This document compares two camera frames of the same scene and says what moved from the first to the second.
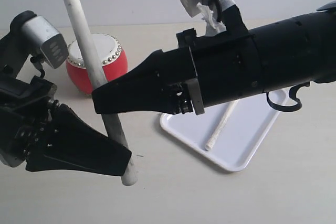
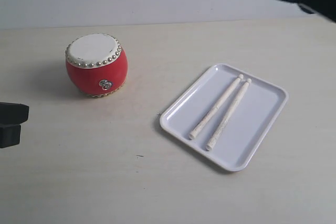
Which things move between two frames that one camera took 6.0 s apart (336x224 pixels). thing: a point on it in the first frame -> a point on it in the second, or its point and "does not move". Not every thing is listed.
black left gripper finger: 70,144 -> 13,113
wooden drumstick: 73,1 -> 218,104
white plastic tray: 251,121 does not move
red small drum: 112,59 does not move
